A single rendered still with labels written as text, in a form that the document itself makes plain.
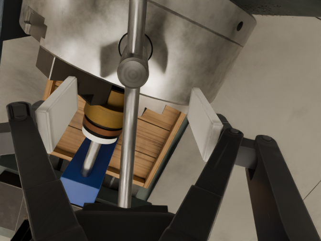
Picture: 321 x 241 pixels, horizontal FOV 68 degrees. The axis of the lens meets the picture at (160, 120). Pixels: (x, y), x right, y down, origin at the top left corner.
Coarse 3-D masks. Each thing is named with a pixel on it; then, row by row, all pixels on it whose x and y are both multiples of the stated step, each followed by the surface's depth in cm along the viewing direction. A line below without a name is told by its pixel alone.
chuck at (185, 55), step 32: (32, 0) 26; (64, 0) 23; (96, 0) 22; (128, 0) 22; (64, 32) 24; (96, 32) 23; (160, 32) 23; (192, 32) 24; (96, 64) 24; (160, 64) 25; (192, 64) 26; (224, 64) 30; (160, 96) 27
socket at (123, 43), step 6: (126, 36) 23; (144, 36) 23; (120, 42) 23; (126, 42) 23; (144, 42) 24; (150, 42) 24; (120, 48) 24; (150, 48) 24; (120, 54) 24; (150, 54) 24
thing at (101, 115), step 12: (108, 96) 39; (120, 96) 39; (84, 108) 42; (96, 108) 39; (108, 108) 39; (120, 108) 40; (84, 120) 42; (96, 120) 40; (108, 120) 40; (120, 120) 41; (96, 132) 41; (108, 132) 42; (120, 132) 44
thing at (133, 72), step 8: (144, 48) 21; (128, 56) 16; (136, 56) 16; (144, 56) 18; (120, 64) 16; (128, 64) 16; (136, 64) 16; (144, 64) 16; (120, 72) 16; (128, 72) 16; (136, 72) 16; (144, 72) 16; (120, 80) 16; (128, 80) 16; (136, 80) 16; (144, 80) 16
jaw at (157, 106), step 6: (144, 96) 39; (144, 102) 40; (150, 102) 40; (156, 102) 39; (162, 102) 39; (168, 102) 39; (144, 108) 40; (150, 108) 40; (156, 108) 40; (162, 108) 40; (174, 108) 39; (180, 108) 39; (186, 108) 39; (138, 114) 41; (186, 114) 39
